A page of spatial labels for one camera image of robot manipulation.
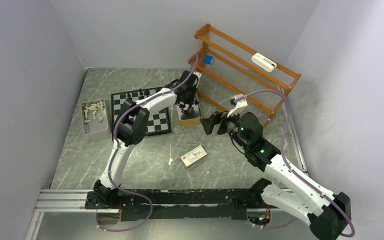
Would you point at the orange wooden rack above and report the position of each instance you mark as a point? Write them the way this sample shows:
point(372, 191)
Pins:
point(233, 67)

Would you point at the tin box black pieces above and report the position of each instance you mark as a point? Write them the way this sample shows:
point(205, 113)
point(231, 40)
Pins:
point(189, 114)

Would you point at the aluminium rail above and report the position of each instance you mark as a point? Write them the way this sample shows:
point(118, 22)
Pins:
point(78, 200)

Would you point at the black mounting base plate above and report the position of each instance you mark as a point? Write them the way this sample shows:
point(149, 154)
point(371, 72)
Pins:
point(138, 204)

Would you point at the white device on rack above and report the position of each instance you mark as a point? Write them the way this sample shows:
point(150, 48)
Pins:
point(264, 62)

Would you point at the blue block on rack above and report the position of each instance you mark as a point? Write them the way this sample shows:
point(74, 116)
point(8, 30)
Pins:
point(208, 59)

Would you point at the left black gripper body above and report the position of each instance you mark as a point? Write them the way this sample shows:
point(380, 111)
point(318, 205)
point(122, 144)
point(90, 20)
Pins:
point(191, 96)

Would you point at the tin box white pieces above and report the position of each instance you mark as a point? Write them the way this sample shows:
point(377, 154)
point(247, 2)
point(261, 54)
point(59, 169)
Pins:
point(95, 119)

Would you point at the white red card box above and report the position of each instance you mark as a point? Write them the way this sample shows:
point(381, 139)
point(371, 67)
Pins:
point(193, 156)

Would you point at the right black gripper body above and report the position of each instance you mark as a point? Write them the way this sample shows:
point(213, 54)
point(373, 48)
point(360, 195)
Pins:
point(229, 125)

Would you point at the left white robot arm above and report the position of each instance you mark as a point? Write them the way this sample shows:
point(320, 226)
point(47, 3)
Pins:
point(132, 124)

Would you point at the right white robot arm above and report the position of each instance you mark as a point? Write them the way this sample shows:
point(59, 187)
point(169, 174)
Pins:
point(326, 213)

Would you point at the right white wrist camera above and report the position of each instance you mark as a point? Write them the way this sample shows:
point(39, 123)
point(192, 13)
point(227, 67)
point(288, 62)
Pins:
point(239, 103)

